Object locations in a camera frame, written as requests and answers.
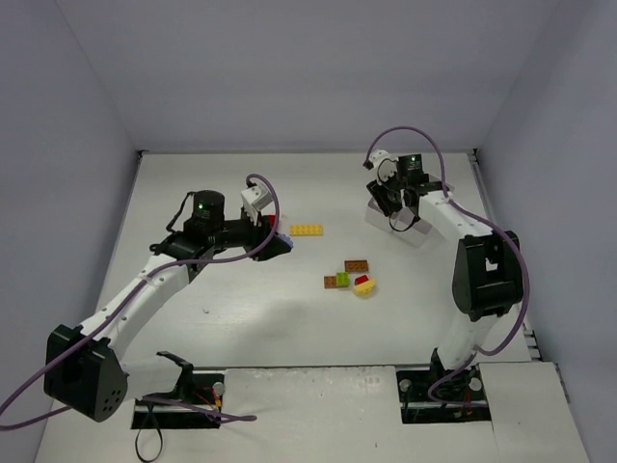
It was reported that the purple lego brick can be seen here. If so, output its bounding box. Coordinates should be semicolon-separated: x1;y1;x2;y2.
278;233;294;248

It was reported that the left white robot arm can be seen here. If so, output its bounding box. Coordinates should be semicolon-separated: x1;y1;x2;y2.
43;183;292;422

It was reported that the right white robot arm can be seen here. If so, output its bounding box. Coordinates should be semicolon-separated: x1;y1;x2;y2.
365;150;523;377

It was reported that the left white container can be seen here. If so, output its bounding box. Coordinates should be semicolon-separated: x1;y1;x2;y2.
364;199;398;232

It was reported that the white container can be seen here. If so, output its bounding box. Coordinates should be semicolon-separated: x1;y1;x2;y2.
364;199;398;232
389;209;433;247

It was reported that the yellow long lego plate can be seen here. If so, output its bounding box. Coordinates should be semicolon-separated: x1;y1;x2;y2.
289;224;324;236

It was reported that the right white container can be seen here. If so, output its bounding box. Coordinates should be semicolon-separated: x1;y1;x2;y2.
389;209;433;247

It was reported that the brown lego plate with green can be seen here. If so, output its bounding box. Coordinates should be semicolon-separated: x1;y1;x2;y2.
323;276;337;289

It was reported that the green lego on brown plate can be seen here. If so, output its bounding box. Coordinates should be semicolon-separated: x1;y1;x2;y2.
335;272;350;287

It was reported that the small red lego brick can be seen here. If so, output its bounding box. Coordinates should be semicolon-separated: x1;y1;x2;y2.
354;275;369;286

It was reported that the yellow half-round lego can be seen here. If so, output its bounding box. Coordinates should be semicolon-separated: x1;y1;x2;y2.
353;279;377;297

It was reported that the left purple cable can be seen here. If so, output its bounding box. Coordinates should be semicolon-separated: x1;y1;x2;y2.
0;173;281;430

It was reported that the purple cable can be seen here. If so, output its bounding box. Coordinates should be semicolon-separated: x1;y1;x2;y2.
0;173;281;430
361;126;531;404

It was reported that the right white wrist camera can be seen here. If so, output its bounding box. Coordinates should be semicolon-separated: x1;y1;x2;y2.
362;150;398;184

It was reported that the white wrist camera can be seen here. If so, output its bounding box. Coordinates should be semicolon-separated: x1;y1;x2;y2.
362;150;398;184
240;184;273;216

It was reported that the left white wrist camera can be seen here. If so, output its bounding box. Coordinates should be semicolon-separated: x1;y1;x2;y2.
240;184;273;216

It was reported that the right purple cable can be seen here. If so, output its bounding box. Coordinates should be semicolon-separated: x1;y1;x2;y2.
361;126;531;404

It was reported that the black strap loop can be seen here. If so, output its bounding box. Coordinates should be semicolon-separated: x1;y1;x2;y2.
134;426;164;462

